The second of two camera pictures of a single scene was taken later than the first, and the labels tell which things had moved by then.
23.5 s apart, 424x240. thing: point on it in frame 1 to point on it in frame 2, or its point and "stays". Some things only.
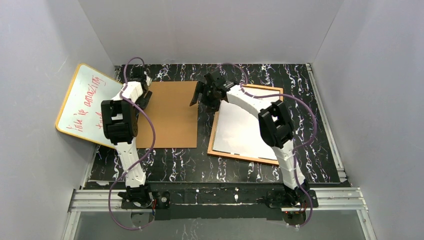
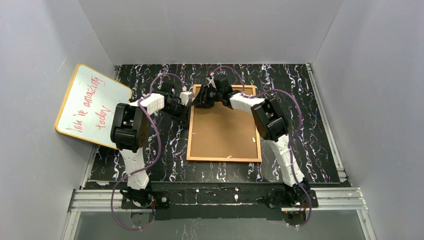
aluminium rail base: [95, 200] stays
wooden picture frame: [211, 151] to [234, 160]
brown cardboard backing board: [175, 121] to [222, 132]
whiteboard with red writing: [80, 114] stays
